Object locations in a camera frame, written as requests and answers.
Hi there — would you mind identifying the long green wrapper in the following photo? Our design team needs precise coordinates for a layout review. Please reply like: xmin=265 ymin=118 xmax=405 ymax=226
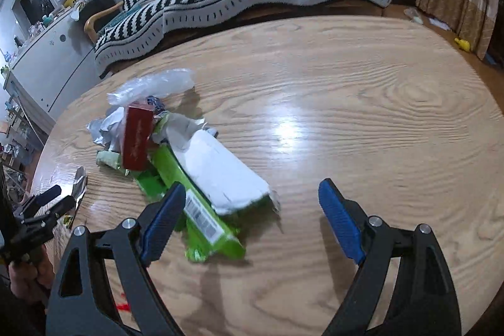
xmin=136 ymin=143 xmax=245 ymax=263

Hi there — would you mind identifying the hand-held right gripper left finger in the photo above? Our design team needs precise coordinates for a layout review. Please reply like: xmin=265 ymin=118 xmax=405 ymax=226
xmin=45 ymin=182 xmax=187 ymax=336

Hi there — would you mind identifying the white cabinet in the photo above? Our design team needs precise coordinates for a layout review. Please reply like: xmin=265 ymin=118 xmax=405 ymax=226
xmin=4 ymin=7 xmax=101 ymax=124

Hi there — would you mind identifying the person's left hand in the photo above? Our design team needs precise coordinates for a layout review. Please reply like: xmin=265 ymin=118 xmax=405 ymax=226
xmin=10 ymin=245 xmax=56 ymax=303

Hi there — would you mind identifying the clear plastic wrap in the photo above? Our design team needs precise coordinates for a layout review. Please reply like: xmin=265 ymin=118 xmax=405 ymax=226
xmin=107 ymin=68 xmax=195 ymax=104

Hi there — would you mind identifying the white crumpled plastic bag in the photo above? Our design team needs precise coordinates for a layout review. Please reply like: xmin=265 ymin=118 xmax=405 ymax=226
xmin=87 ymin=105 xmax=127 ymax=151

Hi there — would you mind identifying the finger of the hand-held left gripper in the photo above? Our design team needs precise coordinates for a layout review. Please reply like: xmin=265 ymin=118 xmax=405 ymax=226
xmin=18 ymin=195 xmax=76 ymax=230
xmin=21 ymin=184 xmax=63 ymax=211

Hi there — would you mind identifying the black side cabinet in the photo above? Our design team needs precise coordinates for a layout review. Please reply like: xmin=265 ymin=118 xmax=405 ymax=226
xmin=81 ymin=0 xmax=115 ymax=22

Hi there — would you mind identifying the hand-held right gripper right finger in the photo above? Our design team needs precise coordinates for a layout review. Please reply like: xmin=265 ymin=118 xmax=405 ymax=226
xmin=318 ymin=179 xmax=462 ymax=336

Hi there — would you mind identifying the cluttered storage rack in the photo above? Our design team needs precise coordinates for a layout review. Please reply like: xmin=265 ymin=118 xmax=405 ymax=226
xmin=0 ymin=96 xmax=44 ymax=171

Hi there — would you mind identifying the red box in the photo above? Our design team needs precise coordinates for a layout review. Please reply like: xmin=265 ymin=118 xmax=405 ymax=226
xmin=121 ymin=105 xmax=155 ymax=171

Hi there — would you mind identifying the white mailer bag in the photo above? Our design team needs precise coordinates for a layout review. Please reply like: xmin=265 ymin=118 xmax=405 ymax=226
xmin=152 ymin=113 xmax=281 ymax=216

